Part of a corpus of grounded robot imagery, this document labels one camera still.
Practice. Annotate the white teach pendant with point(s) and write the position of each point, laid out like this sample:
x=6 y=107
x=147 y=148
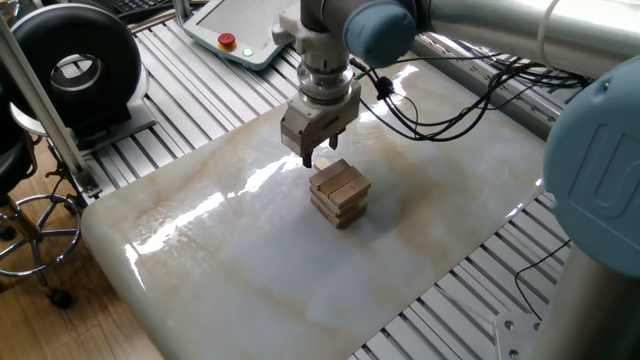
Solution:
x=240 y=25

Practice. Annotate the silver force torque sensor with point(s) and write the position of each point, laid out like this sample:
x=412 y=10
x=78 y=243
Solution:
x=325 y=85

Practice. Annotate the black keyboard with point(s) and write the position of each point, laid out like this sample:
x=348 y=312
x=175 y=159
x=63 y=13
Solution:
x=135 y=5

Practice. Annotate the aluminium side rail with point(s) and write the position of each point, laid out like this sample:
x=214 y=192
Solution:
x=520 y=120

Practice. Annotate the aluminium frame post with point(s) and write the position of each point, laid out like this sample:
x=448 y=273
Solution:
x=47 y=102
x=181 y=10

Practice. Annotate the light wooden jenga block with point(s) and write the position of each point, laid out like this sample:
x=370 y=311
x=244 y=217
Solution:
x=349 y=191
x=322 y=199
x=331 y=173
x=322 y=163
x=340 y=181
x=314 y=196
x=353 y=203
x=352 y=209
x=325 y=214
x=353 y=215
x=322 y=205
x=365 y=195

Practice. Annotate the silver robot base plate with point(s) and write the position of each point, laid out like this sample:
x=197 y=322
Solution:
x=515 y=335

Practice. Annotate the silver grey UR5 robot arm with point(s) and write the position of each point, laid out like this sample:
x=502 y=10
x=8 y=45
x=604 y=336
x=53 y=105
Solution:
x=480 y=30

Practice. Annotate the grey Schunk gripper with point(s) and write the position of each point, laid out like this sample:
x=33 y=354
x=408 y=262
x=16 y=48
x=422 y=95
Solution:
x=320 y=122

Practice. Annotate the white marble board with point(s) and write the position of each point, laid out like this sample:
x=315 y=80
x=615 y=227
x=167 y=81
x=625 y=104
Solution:
x=225 y=280

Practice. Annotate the black stool chrome base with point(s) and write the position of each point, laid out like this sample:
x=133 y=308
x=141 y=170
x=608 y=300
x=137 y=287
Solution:
x=15 y=165

